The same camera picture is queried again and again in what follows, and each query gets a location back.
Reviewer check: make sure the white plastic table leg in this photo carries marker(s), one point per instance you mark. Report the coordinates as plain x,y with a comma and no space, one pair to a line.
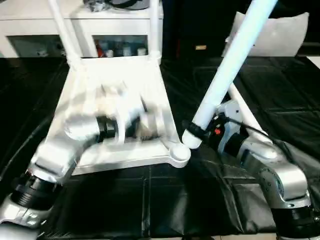
63,32
246,110
155,30
230,62

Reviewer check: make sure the white flat board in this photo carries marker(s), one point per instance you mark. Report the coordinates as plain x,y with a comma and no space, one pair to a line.
313,61

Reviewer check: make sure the black work mat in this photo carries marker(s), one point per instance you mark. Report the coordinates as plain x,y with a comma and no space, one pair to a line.
175,200

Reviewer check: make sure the black furniture with yellow label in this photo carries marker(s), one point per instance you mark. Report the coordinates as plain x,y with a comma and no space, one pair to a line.
195,25

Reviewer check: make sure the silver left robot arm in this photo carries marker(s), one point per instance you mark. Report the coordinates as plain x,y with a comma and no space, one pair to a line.
55,155

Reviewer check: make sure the grey helmet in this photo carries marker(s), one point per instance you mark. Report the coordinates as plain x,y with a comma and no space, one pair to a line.
130,3

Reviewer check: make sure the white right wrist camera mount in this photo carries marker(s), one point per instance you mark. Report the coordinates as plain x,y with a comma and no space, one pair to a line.
232,110

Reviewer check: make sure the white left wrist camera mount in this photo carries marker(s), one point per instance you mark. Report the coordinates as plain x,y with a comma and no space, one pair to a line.
120,107

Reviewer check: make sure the white glass-door cabinet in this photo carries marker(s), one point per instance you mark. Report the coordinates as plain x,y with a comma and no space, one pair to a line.
32,25

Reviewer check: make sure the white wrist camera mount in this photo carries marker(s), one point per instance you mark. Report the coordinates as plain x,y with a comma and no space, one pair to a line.
120,107
232,110

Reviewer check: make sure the white plastic table top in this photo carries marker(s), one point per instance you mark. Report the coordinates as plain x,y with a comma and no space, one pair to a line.
112,75

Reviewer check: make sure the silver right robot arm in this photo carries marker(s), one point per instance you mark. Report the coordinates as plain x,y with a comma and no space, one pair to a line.
275,175

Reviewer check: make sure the small white cup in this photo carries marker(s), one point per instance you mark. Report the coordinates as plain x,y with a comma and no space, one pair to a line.
141,51
109,53
126,52

